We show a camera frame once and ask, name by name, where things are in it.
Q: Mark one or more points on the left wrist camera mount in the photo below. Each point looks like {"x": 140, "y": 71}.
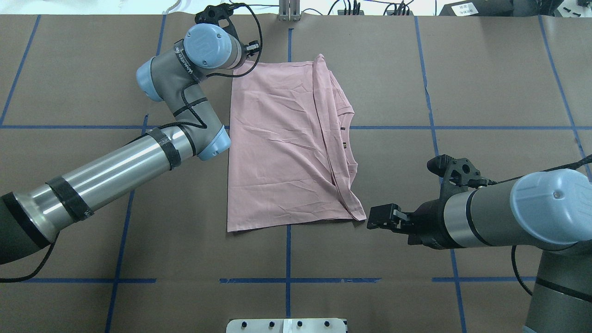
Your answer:
{"x": 214, "y": 14}

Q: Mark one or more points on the black box with label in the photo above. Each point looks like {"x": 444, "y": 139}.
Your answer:
{"x": 484, "y": 8}

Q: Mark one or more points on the pink snoopy t-shirt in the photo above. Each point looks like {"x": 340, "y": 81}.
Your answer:
{"x": 290, "y": 158}

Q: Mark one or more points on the black power strip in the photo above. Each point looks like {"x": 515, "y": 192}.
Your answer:
{"x": 349, "y": 8}

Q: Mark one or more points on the aluminium frame post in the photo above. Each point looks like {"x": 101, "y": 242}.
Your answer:
{"x": 289, "y": 10}

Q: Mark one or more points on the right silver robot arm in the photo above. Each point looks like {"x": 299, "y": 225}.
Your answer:
{"x": 548, "y": 210}

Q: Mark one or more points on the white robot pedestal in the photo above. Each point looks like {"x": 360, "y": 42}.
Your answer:
{"x": 288, "y": 325}

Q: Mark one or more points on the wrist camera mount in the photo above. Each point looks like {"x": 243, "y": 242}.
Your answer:
{"x": 214, "y": 14}
{"x": 458, "y": 175}

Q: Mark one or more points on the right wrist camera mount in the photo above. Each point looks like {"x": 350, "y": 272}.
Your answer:
{"x": 458, "y": 175}

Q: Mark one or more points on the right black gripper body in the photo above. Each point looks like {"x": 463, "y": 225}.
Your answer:
{"x": 428, "y": 222}

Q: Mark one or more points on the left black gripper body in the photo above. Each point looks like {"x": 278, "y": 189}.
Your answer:
{"x": 239, "y": 70}

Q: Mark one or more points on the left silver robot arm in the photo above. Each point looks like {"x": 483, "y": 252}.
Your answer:
{"x": 31, "y": 221}

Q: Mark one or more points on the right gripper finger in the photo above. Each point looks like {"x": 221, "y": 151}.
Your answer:
{"x": 389, "y": 213}
{"x": 395, "y": 226}

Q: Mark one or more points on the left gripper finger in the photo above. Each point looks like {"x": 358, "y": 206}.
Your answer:
{"x": 253, "y": 46}

